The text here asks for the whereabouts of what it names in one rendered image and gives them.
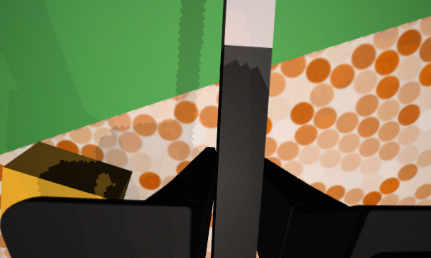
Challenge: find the green flat mat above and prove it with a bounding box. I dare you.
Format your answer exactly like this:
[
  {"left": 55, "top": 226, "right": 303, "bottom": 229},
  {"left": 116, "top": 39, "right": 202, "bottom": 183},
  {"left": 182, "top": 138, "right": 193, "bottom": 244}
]
[{"left": 0, "top": 0, "right": 431, "bottom": 155}]

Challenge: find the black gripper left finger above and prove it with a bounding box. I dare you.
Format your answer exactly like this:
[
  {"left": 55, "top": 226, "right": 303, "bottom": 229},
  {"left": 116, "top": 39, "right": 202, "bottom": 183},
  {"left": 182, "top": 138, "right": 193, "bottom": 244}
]
[{"left": 0, "top": 147, "right": 216, "bottom": 258}]

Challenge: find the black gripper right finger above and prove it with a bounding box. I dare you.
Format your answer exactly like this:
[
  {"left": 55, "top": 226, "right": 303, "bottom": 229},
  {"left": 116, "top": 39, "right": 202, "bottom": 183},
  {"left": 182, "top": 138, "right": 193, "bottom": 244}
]
[{"left": 257, "top": 157, "right": 431, "bottom": 258}]

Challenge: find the orange rectangular block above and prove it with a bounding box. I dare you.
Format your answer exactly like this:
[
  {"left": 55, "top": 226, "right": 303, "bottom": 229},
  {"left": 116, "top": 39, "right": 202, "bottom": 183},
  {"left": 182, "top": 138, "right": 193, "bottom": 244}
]
[{"left": 0, "top": 142, "right": 133, "bottom": 218}]

